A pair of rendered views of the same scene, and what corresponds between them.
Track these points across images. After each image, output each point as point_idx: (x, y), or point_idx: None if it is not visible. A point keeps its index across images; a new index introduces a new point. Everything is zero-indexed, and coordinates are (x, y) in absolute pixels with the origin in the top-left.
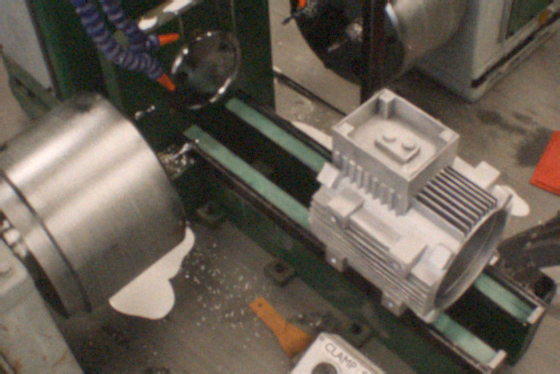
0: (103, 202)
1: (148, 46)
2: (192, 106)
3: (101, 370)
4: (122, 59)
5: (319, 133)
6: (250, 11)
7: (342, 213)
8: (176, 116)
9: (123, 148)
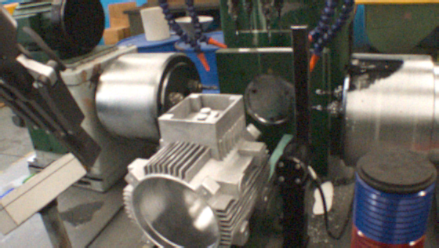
0: (126, 81)
1: (200, 38)
2: (259, 117)
3: (125, 184)
4: (171, 27)
5: (330, 193)
6: (311, 81)
7: (161, 139)
8: (251, 118)
9: (151, 67)
